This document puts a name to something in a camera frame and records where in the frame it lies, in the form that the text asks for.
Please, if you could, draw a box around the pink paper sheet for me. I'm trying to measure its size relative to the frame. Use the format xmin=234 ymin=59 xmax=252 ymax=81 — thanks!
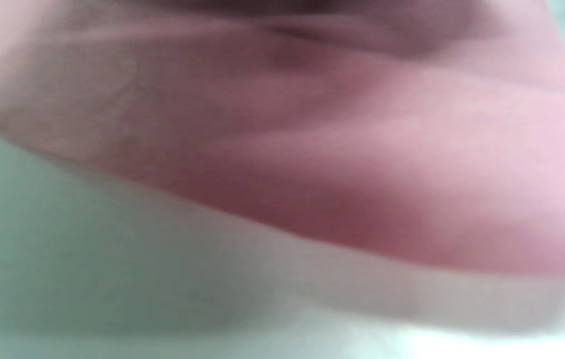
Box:
xmin=0 ymin=0 xmax=565 ymax=277

